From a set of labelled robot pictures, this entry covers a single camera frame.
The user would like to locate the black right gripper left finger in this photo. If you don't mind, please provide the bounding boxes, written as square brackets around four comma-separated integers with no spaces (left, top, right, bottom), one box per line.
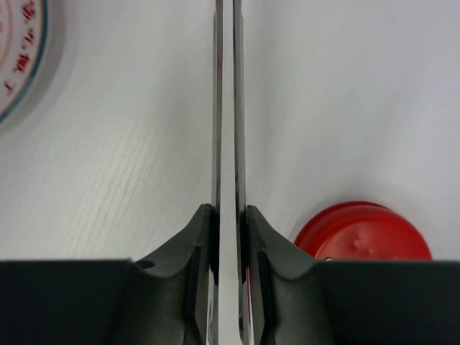
[103,204,219,344]

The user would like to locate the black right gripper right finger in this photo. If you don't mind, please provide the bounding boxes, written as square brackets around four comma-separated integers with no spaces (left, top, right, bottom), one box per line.
[239,206,335,344]

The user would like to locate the stainless steel tongs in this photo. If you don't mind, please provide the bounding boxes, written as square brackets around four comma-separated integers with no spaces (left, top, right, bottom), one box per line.
[207,1,252,344]

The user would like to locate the red round lid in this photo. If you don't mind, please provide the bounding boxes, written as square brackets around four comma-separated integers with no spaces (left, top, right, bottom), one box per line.
[294,201,432,260]

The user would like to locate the white plate with red print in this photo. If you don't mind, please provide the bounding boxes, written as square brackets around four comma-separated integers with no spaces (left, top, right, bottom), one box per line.
[1,0,51,121]

